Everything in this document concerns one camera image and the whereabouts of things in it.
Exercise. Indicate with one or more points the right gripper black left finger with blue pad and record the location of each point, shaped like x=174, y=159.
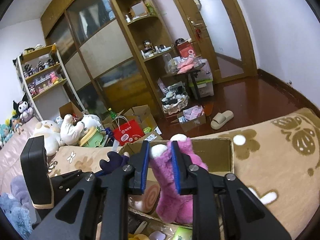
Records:
x=97, y=203

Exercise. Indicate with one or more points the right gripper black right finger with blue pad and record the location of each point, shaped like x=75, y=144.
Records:
x=223, y=207

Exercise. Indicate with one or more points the green tissue pack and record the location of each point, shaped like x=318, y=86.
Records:
x=183, y=234

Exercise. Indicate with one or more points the pink plush bear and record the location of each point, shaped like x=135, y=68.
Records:
x=172, y=207

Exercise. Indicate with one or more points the purple haired plush doll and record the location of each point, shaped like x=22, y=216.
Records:
x=114, y=161

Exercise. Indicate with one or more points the pink swirl roll plush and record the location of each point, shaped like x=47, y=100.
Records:
x=144, y=203

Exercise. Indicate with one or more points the yellow plush toy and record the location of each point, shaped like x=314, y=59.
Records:
x=137, y=237

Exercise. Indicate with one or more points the green yellow plush bag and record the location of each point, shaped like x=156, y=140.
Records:
x=94, y=137

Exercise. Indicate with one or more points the lilac soap in wrapper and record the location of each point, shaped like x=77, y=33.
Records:
x=157, y=235

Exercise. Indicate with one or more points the white bunny plush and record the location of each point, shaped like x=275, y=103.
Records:
x=70, y=133

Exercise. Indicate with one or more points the red paper shopping bag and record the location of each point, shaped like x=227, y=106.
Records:
x=127, y=131

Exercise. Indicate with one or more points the beige floral blanket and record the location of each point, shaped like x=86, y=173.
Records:
x=278, y=160

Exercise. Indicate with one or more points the green glass bottle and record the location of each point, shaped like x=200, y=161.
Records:
x=113, y=115

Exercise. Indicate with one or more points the white duck plush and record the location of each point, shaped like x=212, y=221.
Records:
x=51, y=132

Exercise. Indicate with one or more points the blue fluffy plush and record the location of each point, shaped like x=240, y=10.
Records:
x=17, y=215

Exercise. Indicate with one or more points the beige slipper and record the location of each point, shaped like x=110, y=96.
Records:
x=220, y=119

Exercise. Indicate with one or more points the open cardboard box on floor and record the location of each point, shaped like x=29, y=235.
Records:
x=190, y=118

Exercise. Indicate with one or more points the kuromi plush doll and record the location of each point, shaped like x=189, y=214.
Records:
x=23, y=109

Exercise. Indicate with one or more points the wicker basket with items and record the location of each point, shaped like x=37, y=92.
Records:
x=174, y=101

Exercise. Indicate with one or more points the white storage bin green lid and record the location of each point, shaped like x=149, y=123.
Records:
x=204, y=79

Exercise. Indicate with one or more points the white wooden toy shelf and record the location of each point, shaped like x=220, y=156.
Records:
x=44, y=80

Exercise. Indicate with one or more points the small black side table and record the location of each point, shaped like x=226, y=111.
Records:
x=190, y=74

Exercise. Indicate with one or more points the wooden wardrobe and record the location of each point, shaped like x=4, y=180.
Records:
x=113, y=50

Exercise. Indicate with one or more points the wooden door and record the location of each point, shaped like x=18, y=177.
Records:
x=199, y=35

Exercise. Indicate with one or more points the red box white logo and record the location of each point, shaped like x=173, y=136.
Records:
x=186, y=49

